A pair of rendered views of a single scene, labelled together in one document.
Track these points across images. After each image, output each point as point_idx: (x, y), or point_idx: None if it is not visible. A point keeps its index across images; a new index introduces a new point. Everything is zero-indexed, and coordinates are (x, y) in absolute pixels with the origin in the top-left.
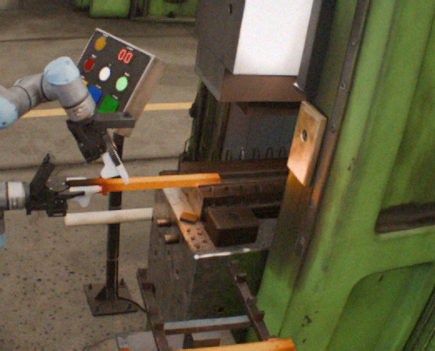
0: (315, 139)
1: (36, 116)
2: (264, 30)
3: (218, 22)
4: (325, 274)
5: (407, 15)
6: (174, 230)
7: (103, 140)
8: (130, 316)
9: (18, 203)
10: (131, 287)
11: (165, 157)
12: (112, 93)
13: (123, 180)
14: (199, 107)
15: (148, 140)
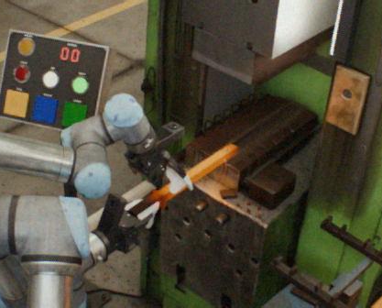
0: (363, 95)
1: None
2: (290, 12)
3: (232, 11)
4: None
5: None
6: (217, 209)
7: (165, 159)
8: (110, 305)
9: (103, 256)
10: (89, 276)
11: (17, 125)
12: (71, 97)
13: (191, 187)
14: (161, 82)
15: None
